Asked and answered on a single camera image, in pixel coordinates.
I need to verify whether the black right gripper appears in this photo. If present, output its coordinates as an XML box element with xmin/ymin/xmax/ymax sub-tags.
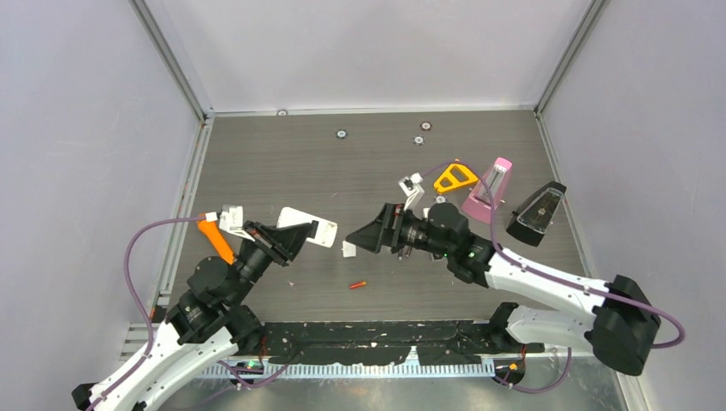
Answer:
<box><xmin>347</xmin><ymin>203</ymin><xmax>453</xmax><ymax>259</ymax></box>

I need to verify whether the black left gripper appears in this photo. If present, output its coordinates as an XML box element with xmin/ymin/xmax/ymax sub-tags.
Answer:
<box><xmin>229</xmin><ymin>218</ymin><xmax>313</xmax><ymax>305</ymax></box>

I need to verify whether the white battery cover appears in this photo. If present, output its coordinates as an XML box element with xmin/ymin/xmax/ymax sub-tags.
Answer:
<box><xmin>342</xmin><ymin>241</ymin><xmax>357</xmax><ymax>259</ymax></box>

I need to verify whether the white remote control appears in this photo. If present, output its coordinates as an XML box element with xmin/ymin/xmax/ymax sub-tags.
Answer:
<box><xmin>277</xmin><ymin>206</ymin><xmax>338</xmax><ymax>248</ymax></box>

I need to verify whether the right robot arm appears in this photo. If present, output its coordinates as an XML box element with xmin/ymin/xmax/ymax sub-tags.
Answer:
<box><xmin>346</xmin><ymin>203</ymin><xmax>661</xmax><ymax>376</ymax></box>

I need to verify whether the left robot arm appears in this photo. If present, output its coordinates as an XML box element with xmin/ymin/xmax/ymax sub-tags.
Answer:
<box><xmin>72</xmin><ymin>208</ymin><xmax>336</xmax><ymax>410</ymax></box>

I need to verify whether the pink metronome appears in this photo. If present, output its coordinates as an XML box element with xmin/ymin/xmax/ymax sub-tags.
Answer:
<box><xmin>461</xmin><ymin>158</ymin><xmax>513</xmax><ymax>224</ymax></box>

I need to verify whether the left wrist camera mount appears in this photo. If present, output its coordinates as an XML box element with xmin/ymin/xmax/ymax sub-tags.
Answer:
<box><xmin>203</xmin><ymin>205</ymin><xmax>254</xmax><ymax>241</ymax></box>

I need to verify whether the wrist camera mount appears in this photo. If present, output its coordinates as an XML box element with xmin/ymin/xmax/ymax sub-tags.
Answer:
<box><xmin>398</xmin><ymin>173</ymin><xmax>425</xmax><ymax>211</ymax></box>
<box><xmin>203</xmin><ymin>205</ymin><xmax>254</xmax><ymax>241</ymax></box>

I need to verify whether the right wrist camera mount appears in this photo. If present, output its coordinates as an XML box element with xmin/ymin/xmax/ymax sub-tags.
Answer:
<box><xmin>398</xmin><ymin>173</ymin><xmax>425</xmax><ymax>211</ymax></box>

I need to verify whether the orange handle tool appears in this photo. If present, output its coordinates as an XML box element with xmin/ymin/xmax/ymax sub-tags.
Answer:
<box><xmin>197</xmin><ymin>219</ymin><xmax>235</xmax><ymax>265</ymax></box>

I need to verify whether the yellow triangular plastic frame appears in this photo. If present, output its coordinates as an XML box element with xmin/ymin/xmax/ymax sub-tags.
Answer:
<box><xmin>433</xmin><ymin>163</ymin><xmax>479</xmax><ymax>194</ymax></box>

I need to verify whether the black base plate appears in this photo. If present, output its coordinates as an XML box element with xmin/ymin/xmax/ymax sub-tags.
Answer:
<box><xmin>259</xmin><ymin>320</ymin><xmax>544</xmax><ymax>366</ymax></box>

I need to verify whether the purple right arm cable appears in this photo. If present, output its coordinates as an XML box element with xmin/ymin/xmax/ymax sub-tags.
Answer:
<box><xmin>420</xmin><ymin>159</ymin><xmax>687</xmax><ymax>396</ymax></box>

